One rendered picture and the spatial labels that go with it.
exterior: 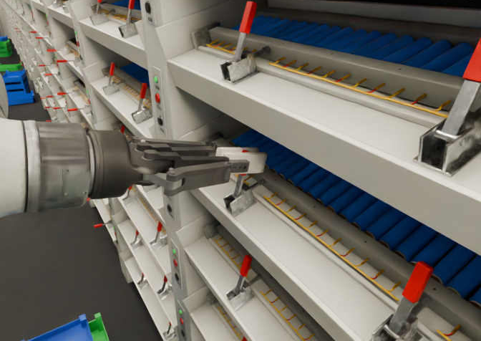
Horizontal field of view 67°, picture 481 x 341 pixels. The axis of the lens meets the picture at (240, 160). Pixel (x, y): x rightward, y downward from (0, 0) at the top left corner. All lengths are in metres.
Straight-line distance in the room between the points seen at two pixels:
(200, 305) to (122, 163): 0.58
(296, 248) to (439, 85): 0.25
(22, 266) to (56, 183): 1.67
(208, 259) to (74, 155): 0.43
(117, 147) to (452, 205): 0.30
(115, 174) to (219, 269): 0.38
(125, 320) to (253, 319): 1.03
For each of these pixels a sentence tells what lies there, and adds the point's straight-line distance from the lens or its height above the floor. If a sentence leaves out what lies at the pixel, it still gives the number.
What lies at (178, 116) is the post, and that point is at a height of 0.99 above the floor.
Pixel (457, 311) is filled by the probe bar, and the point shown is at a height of 0.94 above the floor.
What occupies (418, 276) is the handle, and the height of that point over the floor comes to 0.98.
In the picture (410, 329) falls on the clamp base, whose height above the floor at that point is 0.93.
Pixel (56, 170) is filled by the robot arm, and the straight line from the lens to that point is 0.37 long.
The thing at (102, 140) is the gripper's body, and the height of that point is 1.06.
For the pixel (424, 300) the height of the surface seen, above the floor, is 0.94.
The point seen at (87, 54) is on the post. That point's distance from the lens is 1.30.
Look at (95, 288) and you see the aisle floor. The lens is 1.78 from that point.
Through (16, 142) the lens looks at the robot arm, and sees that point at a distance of 0.37.
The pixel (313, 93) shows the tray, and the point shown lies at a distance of 0.38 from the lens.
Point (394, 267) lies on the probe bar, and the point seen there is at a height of 0.94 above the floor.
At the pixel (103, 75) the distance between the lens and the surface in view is 1.31.
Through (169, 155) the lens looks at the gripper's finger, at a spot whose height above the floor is 1.02.
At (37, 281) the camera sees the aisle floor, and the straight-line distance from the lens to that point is 1.92.
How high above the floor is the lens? 1.21
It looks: 27 degrees down
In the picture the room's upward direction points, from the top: straight up
